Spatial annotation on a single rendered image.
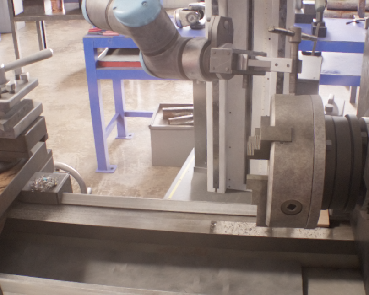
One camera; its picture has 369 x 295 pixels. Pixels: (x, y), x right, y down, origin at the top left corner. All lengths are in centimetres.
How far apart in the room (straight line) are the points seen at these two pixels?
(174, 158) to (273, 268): 194
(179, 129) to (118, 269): 183
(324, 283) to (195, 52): 63
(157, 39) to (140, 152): 234
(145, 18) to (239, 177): 138
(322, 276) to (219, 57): 61
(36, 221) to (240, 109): 111
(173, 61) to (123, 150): 235
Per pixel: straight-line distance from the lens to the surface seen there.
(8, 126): 121
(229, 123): 213
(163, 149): 307
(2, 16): 708
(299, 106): 87
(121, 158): 325
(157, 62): 105
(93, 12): 111
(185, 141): 302
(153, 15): 99
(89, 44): 282
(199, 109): 227
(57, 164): 161
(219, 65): 94
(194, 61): 100
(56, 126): 383
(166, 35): 102
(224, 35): 101
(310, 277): 125
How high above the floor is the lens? 155
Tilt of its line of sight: 27 degrees down
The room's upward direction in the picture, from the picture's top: 2 degrees counter-clockwise
